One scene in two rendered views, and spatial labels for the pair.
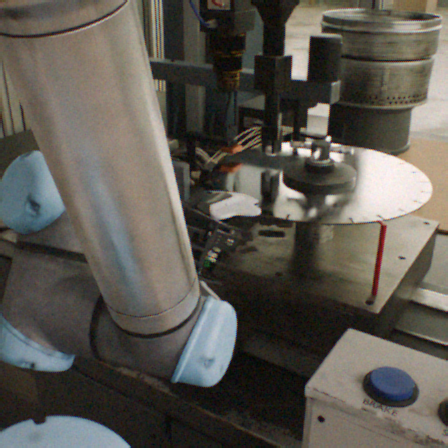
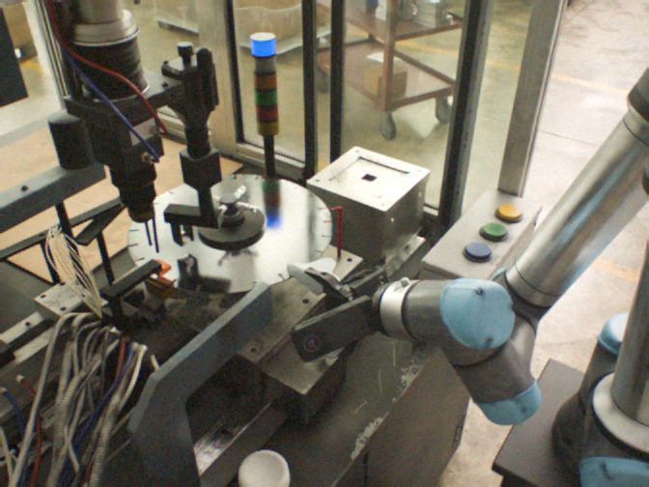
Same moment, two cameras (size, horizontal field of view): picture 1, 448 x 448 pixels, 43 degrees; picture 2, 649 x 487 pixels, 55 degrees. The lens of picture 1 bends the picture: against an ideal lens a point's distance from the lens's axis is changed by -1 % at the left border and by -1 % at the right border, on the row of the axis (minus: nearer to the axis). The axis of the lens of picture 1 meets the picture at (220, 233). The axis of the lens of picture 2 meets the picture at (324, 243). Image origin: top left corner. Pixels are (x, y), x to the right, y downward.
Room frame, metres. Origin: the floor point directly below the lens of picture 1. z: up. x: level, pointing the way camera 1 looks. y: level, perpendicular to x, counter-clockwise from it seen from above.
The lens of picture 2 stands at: (0.63, 0.68, 1.54)
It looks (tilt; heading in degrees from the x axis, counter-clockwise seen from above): 37 degrees down; 272
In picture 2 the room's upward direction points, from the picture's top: straight up
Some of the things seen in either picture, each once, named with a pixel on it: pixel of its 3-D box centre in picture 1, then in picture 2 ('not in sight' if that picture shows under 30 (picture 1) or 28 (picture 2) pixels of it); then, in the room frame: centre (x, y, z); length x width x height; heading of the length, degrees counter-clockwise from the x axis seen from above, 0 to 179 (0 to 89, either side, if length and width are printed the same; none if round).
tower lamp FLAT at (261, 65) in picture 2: not in sight; (264, 62); (0.79, -0.45, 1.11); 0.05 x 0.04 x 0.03; 147
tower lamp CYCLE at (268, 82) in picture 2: not in sight; (265, 78); (0.79, -0.45, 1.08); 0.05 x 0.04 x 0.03; 147
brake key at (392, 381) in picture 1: (390, 387); (477, 253); (0.41, -0.16, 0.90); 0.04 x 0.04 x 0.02
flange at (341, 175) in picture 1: (319, 168); (231, 219); (0.81, -0.15, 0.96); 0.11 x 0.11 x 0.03
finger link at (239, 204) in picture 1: (242, 208); (317, 269); (0.67, -0.03, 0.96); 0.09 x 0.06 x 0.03; 134
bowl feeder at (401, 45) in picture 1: (373, 84); not in sight; (1.56, -0.41, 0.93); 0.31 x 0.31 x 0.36
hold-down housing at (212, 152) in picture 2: (274, 20); (194, 120); (0.83, -0.07, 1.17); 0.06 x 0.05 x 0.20; 48
